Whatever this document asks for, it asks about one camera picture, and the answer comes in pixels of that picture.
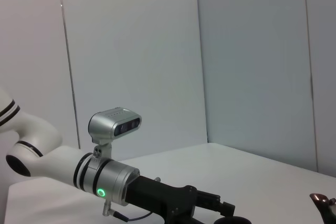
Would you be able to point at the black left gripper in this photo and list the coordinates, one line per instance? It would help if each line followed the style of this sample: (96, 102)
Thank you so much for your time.
(162, 195)

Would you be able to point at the small black teacup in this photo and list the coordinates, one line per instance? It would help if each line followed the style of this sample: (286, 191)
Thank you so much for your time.
(233, 221)

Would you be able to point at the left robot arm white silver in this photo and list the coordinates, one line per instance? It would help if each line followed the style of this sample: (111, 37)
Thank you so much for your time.
(52, 166)

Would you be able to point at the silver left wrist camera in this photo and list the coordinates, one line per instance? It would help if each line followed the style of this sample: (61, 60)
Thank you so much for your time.
(105, 127)

